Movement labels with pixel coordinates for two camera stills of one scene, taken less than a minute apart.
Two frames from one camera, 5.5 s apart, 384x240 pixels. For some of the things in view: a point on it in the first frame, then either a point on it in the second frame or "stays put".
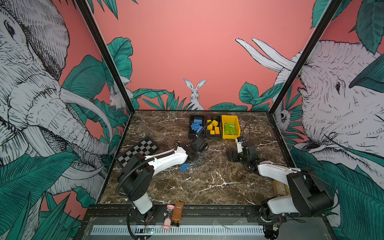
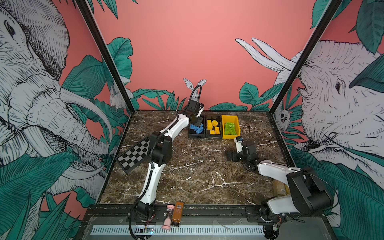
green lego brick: (229, 127) stays put
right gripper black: (230, 156) stays put
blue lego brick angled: (184, 166) to (198, 130)
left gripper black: (200, 158) to (199, 122)
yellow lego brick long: (210, 126) stays put
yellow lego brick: (217, 130) stays put
